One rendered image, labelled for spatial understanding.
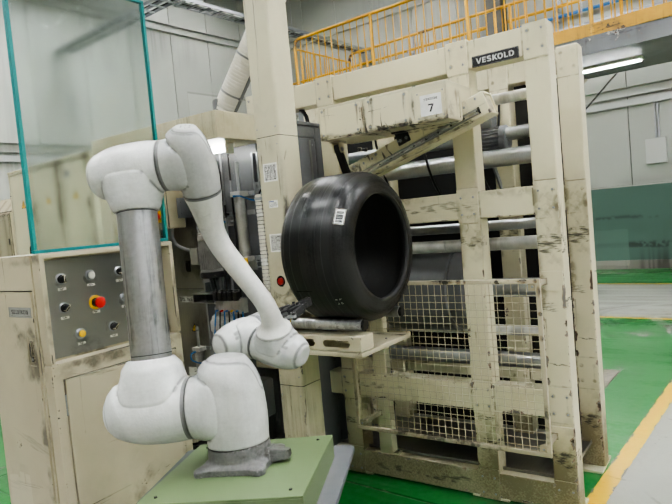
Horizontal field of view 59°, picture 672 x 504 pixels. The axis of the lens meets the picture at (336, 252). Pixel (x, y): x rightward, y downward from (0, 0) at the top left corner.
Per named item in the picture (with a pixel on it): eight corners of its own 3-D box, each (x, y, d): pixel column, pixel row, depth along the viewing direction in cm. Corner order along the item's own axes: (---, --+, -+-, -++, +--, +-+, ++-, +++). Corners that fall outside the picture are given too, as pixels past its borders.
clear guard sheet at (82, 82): (31, 254, 196) (-4, -40, 191) (165, 240, 241) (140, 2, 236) (34, 254, 195) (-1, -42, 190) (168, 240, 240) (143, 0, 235)
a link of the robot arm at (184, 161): (226, 179, 163) (177, 186, 163) (210, 114, 154) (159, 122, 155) (218, 198, 151) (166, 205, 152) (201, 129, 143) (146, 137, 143)
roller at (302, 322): (290, 314, 237) (296, 320, 240) (287, 324, 235) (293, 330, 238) (364, 316, 217) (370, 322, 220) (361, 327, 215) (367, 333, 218)
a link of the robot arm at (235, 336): (241, 341, 188) (274, 351, 182) (206, 360, 176) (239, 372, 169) (240, 310, 185) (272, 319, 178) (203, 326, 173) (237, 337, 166)
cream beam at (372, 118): (319, 142, 259) (316, 108, 259) (351, 145, 280) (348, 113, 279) (448, 118, 225) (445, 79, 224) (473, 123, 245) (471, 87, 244)
